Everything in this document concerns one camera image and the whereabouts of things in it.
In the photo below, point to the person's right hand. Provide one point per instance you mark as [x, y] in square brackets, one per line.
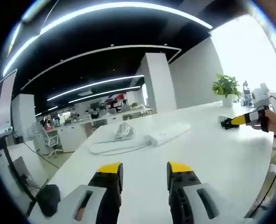
[274, 122]

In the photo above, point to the folded white cloth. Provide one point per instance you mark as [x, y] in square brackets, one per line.
[114, 147]

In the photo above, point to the white office chair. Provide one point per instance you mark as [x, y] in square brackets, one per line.
[50, 140]

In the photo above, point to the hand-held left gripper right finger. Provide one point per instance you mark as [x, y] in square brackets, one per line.
[198, 198]

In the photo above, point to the blue and white robot model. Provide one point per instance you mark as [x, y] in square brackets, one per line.
[245, 92]

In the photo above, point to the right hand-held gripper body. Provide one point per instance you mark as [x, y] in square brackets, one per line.
[260, 100]

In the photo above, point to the white desk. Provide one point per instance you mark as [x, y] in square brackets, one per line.
[175, 163]

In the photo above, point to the monitor on black stand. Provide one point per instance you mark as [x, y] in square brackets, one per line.
[2, 105]

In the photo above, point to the white power strip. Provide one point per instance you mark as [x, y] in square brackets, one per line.
[169, 134]

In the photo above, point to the long ceiling light strip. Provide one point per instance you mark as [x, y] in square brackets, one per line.
[100, 14]

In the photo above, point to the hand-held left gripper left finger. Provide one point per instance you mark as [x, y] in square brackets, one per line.
[81, 200]

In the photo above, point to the small white box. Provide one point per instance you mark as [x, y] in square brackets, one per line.
[221, 118]

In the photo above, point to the black bag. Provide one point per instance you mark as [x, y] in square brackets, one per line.
[48, 200]

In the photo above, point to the black charger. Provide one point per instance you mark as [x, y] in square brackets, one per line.
[228, 124]

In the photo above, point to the short ceiling light strip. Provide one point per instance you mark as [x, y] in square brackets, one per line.
[95, 86]

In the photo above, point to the green potted plant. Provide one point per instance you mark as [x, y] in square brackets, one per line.
[227, 89]

